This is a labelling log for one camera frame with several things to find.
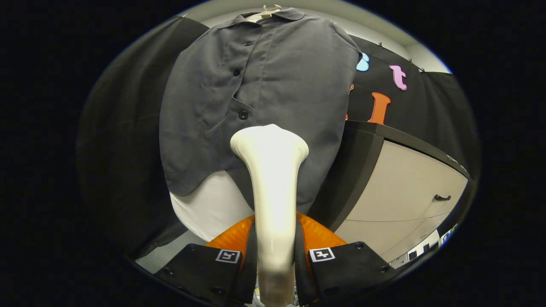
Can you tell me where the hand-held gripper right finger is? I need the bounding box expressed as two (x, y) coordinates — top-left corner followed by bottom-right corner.
(294, 212), (397, 306)

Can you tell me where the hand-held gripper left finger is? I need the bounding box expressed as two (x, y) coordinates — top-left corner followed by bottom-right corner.
(154, 215), (258, 307)

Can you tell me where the white undershirt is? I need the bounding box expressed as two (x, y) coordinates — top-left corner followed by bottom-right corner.
(170, 171), (255, 242)

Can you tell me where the white garment steamer head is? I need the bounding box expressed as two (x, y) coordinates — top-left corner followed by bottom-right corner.
(230, 124), (309, 307)

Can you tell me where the dark grey button shirt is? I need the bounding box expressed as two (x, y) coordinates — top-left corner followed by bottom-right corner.
(159, 8), (362, 216)

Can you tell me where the grey top beige cabinet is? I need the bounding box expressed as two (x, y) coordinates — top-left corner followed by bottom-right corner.
(307, 120), (472, 263)

